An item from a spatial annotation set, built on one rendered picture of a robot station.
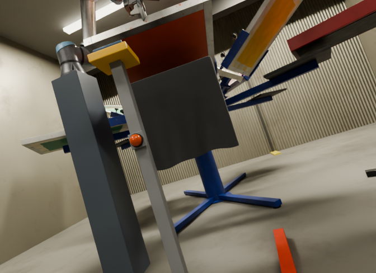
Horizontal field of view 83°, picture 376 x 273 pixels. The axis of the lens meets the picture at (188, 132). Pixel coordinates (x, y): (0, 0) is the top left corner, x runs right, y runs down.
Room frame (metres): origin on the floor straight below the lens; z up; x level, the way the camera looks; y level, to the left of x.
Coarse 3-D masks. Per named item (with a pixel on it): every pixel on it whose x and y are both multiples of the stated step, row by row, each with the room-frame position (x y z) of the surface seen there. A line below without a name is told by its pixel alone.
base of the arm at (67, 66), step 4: (68, 60) 1.21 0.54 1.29; (72, 60) 1.22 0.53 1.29; (76, 60) 1.24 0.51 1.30; (60, 64) 1.22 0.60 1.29; (64, 64) 1.20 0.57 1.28; (68, 64) 1.20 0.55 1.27; (72, 64) 1.21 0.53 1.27; (76, 64) 1.23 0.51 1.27; (80, 64) 1.26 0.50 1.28; (64, 68) 1.20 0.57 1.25; (68, 68) 1.19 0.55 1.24; (72, 68) 1.21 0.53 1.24; (76, 68) 1.21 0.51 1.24; (80, 68) 1.23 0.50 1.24; (64, 72) 1.19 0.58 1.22; (68, 72) 1.19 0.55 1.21; (84, 72) 1.25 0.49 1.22; (60, 76) 1.21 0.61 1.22
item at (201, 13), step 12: (168, 24) 0.91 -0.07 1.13; (180, 24) 0.93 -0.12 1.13; (192, 24) 0.95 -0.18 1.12; (204, 24) 0.98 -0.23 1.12; (156, 36) 0.96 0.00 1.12; (168, 36) 0.98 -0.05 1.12; (180, 36) 1.01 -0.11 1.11; (192, 36) 1.03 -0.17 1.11; (204, 36) 1.06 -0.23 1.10; (168, 48) 1.07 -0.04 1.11; (180, 48) 1.09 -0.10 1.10; (192, 48) 1.12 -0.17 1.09; (204, 48) 1.16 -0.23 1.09; (168, 60) 1.17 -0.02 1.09; (180, 60) 1.20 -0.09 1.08; (192, 60) 1.24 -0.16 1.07
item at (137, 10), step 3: (141, 3) 0.87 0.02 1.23; (135, 6) 0.88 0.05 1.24; (135, 9) 0.87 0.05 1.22; (138, 9) 0.87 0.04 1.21; (141, 9) 0.86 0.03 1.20; (132, 12) 0.87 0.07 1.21; (135, 12) 0.86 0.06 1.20; (138, 12) 0.86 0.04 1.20; (141, 12) 0.86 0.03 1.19; (141, 15) 0.86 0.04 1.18; (144, 15) 0.87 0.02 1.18; (144, 18) 0.87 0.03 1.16
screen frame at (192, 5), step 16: (192, 0) 0.86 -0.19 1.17; (208, 0) 0.85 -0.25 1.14; (160, 16) 0.86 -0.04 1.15; (176, 16) 0.88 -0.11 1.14; (208, 16) 0.93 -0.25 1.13; (112, 32) 0.88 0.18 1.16; (128, 32) 0.89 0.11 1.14; (208, 32) 1.04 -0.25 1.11; (96, 48) 0.92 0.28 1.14; (208, 48) 1.17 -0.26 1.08
